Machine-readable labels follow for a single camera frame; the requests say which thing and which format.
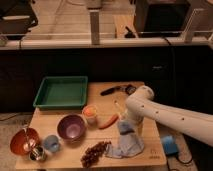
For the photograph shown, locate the yellow handled brush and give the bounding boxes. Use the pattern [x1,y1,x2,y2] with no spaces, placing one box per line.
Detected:
[114,100,126,120]

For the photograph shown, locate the blue sponge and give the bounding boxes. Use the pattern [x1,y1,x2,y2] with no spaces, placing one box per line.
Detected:
[117,120,134,135]

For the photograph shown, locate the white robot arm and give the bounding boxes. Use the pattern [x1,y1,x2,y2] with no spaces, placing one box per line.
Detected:
[125,85,213,147]

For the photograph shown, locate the clear cup with orange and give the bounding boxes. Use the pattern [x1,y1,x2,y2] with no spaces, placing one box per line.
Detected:
[82,105,97,125]

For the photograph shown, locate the wooden table board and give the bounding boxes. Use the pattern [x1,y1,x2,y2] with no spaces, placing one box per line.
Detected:
[15,82,166,171]

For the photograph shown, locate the green plastic tray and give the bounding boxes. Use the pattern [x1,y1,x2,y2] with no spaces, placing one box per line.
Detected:
[33,76,88,110]

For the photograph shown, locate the purple bowl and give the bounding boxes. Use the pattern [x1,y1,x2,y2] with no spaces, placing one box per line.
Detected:
[57,115,86,141]

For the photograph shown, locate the light blue cloth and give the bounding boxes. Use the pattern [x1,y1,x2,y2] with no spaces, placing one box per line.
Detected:
[105,133,144,159]

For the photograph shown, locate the bunch of dark grapes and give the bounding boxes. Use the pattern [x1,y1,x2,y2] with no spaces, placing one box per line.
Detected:
[81,141,110,168]

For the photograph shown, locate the light blue cup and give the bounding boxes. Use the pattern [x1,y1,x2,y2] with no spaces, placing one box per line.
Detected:
[43,135,60,153]

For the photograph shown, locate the blue box on floor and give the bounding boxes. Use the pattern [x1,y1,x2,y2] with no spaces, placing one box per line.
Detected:
[161,136,179,156]

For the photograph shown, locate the small metal cup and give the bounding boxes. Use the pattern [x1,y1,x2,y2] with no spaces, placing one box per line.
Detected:
[29,146,46,162]

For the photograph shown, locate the metal spoon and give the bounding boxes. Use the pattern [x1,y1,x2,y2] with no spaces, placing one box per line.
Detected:
[23,125,31,151]

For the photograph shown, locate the orange-red bowl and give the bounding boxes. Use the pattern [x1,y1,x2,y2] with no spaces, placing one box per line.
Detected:
[10,128,40,156]

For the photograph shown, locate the metal frame post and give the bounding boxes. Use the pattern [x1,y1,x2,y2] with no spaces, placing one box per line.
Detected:
[90,10,100,45]

